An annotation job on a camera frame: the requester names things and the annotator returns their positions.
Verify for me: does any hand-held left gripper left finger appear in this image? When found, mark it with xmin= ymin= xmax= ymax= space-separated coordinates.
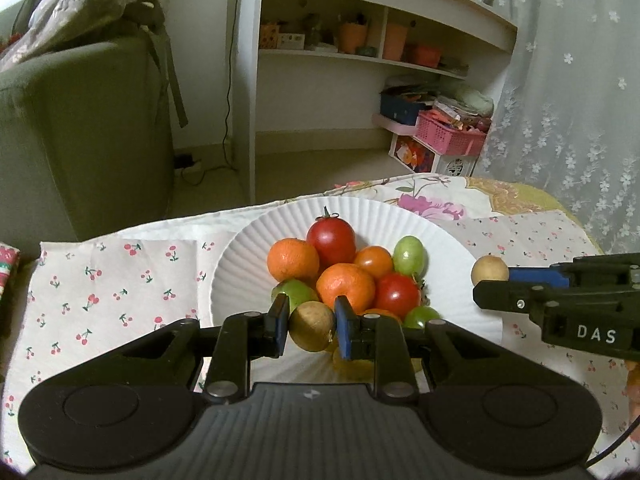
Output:
xmin=112 ymin=292 xmax=292 ymax=402

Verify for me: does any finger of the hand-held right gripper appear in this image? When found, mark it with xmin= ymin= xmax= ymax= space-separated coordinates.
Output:
xmin=472 ymin=279 xmax=552 ymax=317
xmin=507 ymin=254 xmax=640 ymax=289

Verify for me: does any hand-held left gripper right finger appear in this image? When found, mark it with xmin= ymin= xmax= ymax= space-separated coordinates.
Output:
xmin=334 ymin=295 xmax=516 ymax=402

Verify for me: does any tan longan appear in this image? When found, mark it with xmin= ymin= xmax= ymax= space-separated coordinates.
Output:
xmin=471 ymin=255 xmax=510 ymax=287
xmin=289 ymin=301 xmax=337 ymax=352

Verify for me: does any green cherry tomato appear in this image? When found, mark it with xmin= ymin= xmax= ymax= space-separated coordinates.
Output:
xmin=392 ymin=235 xmax=427 ymax=277
xmin=271 ymin=280 xmax=321 ymax=316
xmin=402 ymin=306 xmax=442 ymax=330

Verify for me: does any orange mandarin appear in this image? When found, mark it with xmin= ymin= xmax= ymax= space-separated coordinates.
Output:
xmin=316 ymin=263 xmax=377 ymax=313
xmin=267 ymin=238 xmax=321 ymax=283

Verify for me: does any yellow cherry tomato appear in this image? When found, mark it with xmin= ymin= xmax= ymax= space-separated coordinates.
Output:
xmin=325 ymin=337 xmax=377 ymax=382

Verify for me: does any red cherry tomato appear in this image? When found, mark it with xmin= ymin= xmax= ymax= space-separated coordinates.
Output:
xmin=374 ymin=273 xmax=422 ymax=321
xmin=306 ymin=206 xmax=357 ymax=270

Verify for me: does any white ribbed plate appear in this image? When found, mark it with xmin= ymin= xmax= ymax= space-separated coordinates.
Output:
xmin=210 ymin=196 xmax=503 ymax=396

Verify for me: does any person's right hand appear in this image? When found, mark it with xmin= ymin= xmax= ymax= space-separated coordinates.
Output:
xmin=625 ymin=360 xmax=640 ymax=441

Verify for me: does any pink floral blanket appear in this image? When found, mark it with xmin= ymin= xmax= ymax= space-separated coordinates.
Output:
xmin=325 ymin=174 xmax=606 ymax=256

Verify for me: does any cherry print cloth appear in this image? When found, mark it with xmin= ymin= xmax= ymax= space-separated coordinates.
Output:
xmin=0 ymin=210 xmax=640 ymax=466

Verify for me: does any pink basket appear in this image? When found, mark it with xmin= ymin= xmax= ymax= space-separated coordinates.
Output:
xmin=416 ymin=111 xmax=488 ymax=156

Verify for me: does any white flower lace curtain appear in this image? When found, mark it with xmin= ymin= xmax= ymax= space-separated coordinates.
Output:
xmin=480 ymin=0 xmax=640 ymax=256

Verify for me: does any orange printed box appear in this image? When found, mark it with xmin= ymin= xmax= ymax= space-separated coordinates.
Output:
xmin=389 ymin=134 xmax=441 ymax=173

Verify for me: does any pile of packets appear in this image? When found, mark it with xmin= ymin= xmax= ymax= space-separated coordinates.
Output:
xmin=432 ymin=85 xmax=496 ymax=126

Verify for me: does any blue basket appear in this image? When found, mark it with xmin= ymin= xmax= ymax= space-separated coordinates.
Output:
xmin=380 ymin=87 xmax=433 ymax=126

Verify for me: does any white bookshelf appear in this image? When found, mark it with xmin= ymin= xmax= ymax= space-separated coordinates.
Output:
xmin=227 ymin=0 xmax=518 ymax=206

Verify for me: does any small orange pot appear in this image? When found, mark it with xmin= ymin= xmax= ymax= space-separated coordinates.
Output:
xmin=410 ymin=44 xmax=443 ymax=68

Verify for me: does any grey sofa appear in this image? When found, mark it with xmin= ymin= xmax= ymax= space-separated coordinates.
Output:
xmin=0 ymin=0 xmax=176 ymax=261

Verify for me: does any striped patterned pillow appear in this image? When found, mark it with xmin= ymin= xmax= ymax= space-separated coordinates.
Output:
xmin=0 ymin=241 xmax=22 ymax=341

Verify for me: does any orange patterned box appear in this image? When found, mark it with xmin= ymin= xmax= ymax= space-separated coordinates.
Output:
xmin=259 ymin=22 xmax=281 ymax=50

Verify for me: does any grey jacket on sofa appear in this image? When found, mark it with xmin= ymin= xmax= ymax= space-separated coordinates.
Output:
xmin=0 ymin=0 xmax=188 ymax=128

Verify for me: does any thin black cable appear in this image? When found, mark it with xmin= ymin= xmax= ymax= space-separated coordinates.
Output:
xmin=585 ymin=425 xmax=640 ymax=467

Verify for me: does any black power cable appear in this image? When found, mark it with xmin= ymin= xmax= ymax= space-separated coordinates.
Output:
xmin=222 ymin=0 xmax=248 ymax=171

